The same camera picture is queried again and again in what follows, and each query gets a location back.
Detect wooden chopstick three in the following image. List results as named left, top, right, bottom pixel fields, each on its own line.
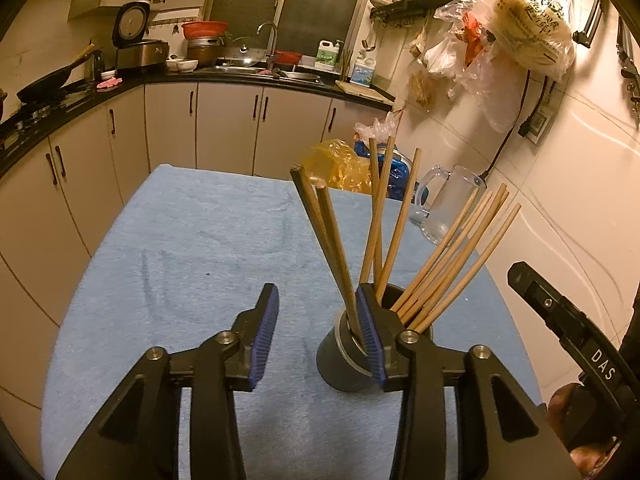
left=359, top=136, right=396, bottom=283

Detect wooden chopstick two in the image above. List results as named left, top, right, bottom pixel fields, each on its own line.
left=390, top=191, right=478, bottom=312

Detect person right hand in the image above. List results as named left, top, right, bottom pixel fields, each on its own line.
left=546, top=382, right=616, bottom=479

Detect wooden chopstick four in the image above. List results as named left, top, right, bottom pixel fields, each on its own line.
left=375, top=148, right=423, bottom=302

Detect black power cable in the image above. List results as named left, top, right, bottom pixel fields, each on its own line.
left=479, top=69, right=533, bottom=181

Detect dark utensil holder cup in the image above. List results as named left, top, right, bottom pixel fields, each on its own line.
left=317, top=283, right=409, bottom=392

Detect black wall shelf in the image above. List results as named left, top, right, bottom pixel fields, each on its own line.
left=369, top=0, right=454, bottom=24

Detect kitchen base cabinets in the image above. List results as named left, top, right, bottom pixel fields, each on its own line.
left=0, top=79, right=394, bottom=461

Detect red basin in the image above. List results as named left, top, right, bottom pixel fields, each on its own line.
left=182, top=21, right=229, bottom=40

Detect blue plastic bag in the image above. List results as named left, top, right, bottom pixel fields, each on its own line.
left=354, top=140, right=418, bottom=200

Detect green label detergent jug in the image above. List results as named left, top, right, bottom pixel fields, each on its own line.
left=314, top=40, right=341, bottom=72

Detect wooden chopstick nine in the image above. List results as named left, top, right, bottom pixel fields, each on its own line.
left=290, top=164, right=364, bottom=344

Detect wooden chopstick eight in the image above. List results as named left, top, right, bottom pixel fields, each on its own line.
left=406, top=183, right=509, bottom=332

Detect blue label bottle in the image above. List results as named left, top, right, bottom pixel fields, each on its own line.
left=349, top=56, right=375, bottom=87

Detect metal pot with lid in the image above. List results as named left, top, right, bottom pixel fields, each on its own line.
left=186, top=37, right=221, bottom=67

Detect wooden chopstick five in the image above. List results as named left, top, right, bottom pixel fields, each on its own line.
left=396, top=192, right=494, bottom=321

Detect wooden chopstick one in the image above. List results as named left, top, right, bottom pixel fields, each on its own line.
left=369, top=136, right=382, bottom=282

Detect wooden cutting board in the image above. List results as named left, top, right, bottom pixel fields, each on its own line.
left=335, top=80, right=394, bottom=106

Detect wooden chopstick ten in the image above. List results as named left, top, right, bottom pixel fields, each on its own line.
left=414, top=202, right=522, bottom=335

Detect clear glass mug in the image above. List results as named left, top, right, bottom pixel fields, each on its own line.
left=409, top=165, right=487, bottom=244

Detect yellow plastic bag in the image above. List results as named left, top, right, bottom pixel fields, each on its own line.
left=300, top=139, right=371, bottom=194

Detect hanging white plastic bag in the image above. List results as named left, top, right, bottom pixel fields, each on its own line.
left=472, top=0, right=575, bottom=80

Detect wooden chopstick seven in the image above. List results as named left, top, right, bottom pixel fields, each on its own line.
left=314, top=180, right=360, bottom=335

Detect rice cooker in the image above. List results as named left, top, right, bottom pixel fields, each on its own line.
left=112, top=0, right=169, bottom=74

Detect wooden chopstick six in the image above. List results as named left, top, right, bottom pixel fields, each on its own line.
left=399, top=183, right=509, bottom=330

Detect black frying pan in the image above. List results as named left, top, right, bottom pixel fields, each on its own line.
left=16, top=44, right=96, bottom=104

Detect kitchen faucet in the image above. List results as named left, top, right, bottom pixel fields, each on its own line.
left=256, top=21, right=279, bottom=70

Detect blue table cloth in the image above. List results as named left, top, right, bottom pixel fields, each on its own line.
left=40, top=162, right=544, bottom=480

